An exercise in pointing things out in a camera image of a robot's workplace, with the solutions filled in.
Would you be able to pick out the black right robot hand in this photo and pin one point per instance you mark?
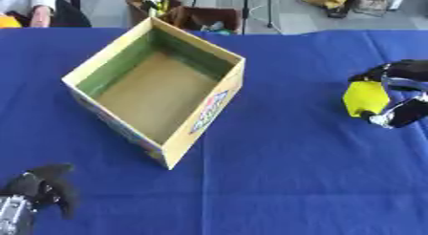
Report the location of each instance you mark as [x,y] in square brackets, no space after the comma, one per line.
[410,86]

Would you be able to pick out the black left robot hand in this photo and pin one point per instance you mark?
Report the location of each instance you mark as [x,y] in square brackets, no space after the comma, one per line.
[47,184]

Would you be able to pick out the yellow block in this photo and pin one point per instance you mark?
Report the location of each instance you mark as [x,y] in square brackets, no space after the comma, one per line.
[365,98]

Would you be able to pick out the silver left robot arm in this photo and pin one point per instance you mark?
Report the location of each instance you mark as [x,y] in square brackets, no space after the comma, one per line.
[13,215]

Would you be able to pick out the tan cardboard box green inside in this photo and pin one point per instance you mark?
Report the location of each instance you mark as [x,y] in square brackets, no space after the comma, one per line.
[159,92]

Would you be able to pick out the brown cardboard box with items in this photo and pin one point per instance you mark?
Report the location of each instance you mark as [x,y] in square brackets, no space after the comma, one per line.
[186,14]

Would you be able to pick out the yellow object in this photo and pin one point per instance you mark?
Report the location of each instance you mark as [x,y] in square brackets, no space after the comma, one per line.
[9,22]

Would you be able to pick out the black tripod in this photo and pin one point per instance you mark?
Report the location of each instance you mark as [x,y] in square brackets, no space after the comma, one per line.
[257,10]

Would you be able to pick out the person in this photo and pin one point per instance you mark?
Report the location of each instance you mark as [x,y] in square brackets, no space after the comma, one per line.
[33,8]

